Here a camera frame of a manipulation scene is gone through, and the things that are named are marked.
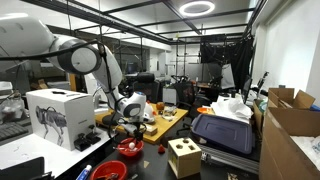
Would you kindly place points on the white robot dog box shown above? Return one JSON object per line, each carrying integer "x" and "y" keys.
{"x": 60, "y": 116}

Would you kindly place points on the black curtain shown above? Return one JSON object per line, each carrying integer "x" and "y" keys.
{"x": 233, "y": 56}

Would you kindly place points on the white cylinder block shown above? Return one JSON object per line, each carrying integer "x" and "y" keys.
{"x": 132, "y": 145}

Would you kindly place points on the white paper pile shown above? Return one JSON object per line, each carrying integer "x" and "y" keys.
{"x": 231, "y": 108}

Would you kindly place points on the blue white glue bottle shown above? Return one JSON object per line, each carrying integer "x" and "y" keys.
{"x": 84, "y": 172}

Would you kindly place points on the brown round ball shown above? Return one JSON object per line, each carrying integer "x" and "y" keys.
{"x": 160, "y": 105}

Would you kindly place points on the white fabric reflector panel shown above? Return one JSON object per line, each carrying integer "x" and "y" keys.
{"x": 228, "y": 76}

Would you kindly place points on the silver plastic fork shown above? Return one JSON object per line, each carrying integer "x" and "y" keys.
{"x": 111, "y": 175}

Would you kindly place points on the clear plastic bag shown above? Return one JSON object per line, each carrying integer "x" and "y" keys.
{"x": 10, "y": 108}

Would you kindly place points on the orange bowl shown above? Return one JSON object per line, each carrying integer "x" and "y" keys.
{"x": 203, "y": 110}

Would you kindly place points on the dark blue tote lid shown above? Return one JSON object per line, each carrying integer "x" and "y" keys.
{"x": 223, "y": 133}

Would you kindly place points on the computer monitor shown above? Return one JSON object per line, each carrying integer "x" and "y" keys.
{"x": 247, "y": 88}

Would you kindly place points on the pale wooden triangle block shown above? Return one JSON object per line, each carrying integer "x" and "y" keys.
{"x": 146, "y": 164}

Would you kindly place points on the wooden table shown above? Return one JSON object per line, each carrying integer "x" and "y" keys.
{"x": 166, "y": 125}

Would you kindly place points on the large open cardboard box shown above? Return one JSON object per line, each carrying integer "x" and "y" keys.
{"x": 283, "y": 150}

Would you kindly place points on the wooden shape sorter cube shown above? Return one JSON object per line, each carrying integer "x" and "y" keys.
{"x": 184, "y": 158}

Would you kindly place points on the small open cardboard box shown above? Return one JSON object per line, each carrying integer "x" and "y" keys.
{"x": 286, "y": 98}

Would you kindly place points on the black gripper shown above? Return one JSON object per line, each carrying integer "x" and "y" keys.
{"x": 135, "y": 128}

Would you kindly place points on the white work table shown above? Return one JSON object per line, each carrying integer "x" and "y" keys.
{"x": 33, "y": 155}

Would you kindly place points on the white red plush toy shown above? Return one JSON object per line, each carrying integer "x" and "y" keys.
{"x": 150, "y": 113}

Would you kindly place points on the black camera tripod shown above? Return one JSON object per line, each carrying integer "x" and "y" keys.
{"x": 262, "y": 81}

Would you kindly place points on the clear plastic container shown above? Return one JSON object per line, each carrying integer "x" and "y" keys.
{"x": 169, "y": 112}

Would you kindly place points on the black screen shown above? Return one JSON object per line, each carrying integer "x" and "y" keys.
{"x": 20, "y": 170}

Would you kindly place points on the black office chair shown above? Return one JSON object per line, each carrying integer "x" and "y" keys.
{"x": 150, "y": 86}
{"x": 186, "y": 95}

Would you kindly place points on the flat labelled cardboard box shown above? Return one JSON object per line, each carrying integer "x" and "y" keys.
{"x": 151, "y": 130}

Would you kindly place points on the white packing plastic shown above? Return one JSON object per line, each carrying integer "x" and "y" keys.
{"x": 308, "y": 148}

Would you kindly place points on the black clamp mount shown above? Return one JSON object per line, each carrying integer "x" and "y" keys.
{"x": 81, "y": 142}
{"x": 92, "y": 136}

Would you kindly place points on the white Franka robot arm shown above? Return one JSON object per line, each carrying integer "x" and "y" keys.
{"x": 80, "y": 60}

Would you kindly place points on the small red block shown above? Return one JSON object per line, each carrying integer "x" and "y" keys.
{"x": 161, "y": 149}

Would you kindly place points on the black computer keyboard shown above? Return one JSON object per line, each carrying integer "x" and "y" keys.
{"x": 11, "y": 131}

